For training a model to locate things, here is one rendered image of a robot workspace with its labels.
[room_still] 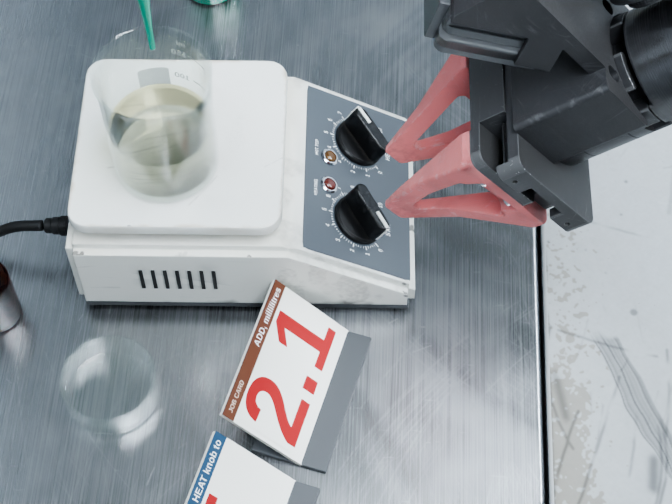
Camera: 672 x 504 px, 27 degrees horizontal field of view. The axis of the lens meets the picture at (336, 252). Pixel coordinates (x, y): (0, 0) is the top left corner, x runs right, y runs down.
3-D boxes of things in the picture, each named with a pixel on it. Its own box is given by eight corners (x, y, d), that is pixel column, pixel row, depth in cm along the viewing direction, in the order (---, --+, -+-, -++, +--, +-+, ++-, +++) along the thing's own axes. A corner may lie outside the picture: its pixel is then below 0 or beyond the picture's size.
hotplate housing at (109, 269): (410, 141, 91) (416, 62, 84) (413, 316, 84) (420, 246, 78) (70, 137, 91) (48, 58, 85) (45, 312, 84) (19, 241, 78)
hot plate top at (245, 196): (289, 69, 84) (288, 60, 83) (281, 237, 78) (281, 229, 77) (89, 67, 84) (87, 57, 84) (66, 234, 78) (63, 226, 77)
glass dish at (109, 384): (178, 402, 81) (174, 385, 79) (97, 454, 80) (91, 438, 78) (127, 335, 84) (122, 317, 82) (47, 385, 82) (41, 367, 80)
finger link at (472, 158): (349, 216, 70) (505, 148, 65) (353, 103, 74) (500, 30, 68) (431, 273, 74) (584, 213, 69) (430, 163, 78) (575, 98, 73)
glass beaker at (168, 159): (88, 173, 80) (63, 78, 72) (163, 103, 82) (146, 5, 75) (180, 237, 77) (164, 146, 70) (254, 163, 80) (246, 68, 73)
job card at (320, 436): (372, 340, 83) (373, 306, 80) (326, 474, 79) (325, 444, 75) (274, 313, 84) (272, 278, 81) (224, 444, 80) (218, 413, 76)
